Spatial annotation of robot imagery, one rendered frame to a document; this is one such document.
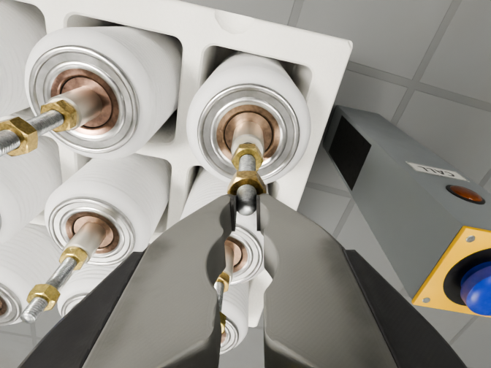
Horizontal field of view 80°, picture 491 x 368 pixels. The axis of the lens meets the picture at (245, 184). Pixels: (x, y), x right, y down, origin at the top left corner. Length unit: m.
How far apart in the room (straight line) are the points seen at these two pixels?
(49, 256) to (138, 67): 0.27
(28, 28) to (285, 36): 0.22
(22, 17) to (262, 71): 0.22
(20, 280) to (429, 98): 0.58
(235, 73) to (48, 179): 0.23
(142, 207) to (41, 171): 0.12
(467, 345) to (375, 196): 0.72
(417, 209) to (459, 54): 0.33
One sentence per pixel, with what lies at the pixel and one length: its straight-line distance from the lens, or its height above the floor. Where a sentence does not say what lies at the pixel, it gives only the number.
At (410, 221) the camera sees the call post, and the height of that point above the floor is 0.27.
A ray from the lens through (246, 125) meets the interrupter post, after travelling 0.21.
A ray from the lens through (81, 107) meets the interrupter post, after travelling 0.22.
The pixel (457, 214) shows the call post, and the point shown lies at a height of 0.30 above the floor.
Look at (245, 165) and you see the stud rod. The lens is 0.16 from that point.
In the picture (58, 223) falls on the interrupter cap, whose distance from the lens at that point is 0.31.
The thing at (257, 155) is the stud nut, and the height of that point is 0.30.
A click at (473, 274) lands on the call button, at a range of 0.24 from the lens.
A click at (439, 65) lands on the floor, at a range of 0.54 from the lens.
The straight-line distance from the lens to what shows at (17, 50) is 0.32.
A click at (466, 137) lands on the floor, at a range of 0.60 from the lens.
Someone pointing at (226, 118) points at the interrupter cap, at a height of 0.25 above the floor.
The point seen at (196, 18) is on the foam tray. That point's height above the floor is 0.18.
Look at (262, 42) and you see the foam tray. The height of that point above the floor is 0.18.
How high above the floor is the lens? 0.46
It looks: 62 degrees down
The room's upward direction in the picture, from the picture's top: 177 degrees counter-clockwise
